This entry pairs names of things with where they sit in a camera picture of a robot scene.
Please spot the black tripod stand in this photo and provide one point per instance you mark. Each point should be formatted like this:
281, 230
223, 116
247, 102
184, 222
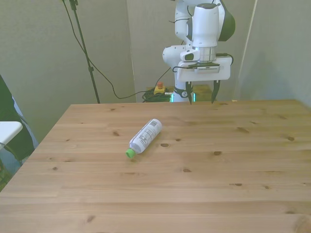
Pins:
83, 46

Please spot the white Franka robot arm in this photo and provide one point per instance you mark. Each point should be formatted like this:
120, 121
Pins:
206, 24

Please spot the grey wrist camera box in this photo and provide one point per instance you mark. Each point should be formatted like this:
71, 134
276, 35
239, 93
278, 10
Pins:
207, 69

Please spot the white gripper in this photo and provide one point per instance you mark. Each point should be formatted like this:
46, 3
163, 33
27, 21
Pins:
223, 70

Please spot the white side table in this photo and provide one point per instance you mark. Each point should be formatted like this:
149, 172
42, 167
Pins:
8, 131

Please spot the clear green-capped water bottle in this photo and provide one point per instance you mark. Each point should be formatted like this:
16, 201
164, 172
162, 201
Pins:
145, 137

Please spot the person in dark clothing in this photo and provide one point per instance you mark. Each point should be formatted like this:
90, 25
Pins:
9, 116

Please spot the yellow emergency stop box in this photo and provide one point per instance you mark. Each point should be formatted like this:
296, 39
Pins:
159, 89

